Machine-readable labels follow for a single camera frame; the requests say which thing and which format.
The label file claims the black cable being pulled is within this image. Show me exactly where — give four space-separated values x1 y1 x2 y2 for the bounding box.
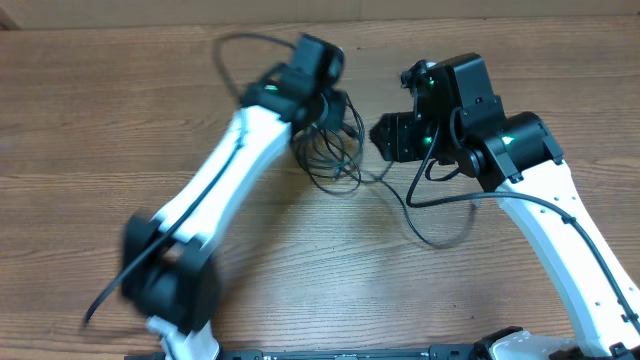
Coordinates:
350 163 480 250

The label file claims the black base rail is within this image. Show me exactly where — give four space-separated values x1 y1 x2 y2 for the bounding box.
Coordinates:
124 325 576 360

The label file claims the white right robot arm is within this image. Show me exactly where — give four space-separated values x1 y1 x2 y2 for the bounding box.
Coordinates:
370 53 639 359

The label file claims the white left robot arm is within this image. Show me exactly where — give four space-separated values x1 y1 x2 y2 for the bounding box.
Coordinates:
114 34 345 359

